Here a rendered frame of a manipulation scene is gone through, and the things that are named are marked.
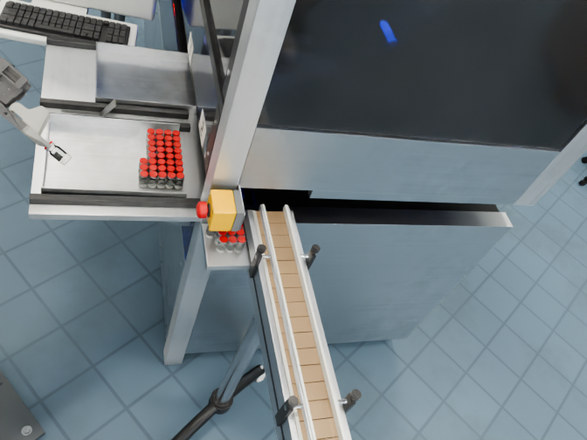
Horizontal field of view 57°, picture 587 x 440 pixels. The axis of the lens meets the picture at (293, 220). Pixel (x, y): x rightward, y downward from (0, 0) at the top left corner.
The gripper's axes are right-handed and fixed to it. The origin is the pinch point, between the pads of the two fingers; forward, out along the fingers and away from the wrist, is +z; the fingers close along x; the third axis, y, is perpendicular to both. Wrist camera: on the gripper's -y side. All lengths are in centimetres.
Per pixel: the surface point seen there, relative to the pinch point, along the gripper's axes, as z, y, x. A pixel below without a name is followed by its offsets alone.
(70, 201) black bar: 10.9, -6.4, 28.8
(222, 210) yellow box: 35.8, 14.0, 9.6
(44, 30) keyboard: -30, 27, 88
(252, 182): 38.1, 24.7, 14.8
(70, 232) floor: 22, -22, 134
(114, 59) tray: -7, 33, 70
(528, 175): 95, 78, 8
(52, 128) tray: -4.4, 4.4, 47.5
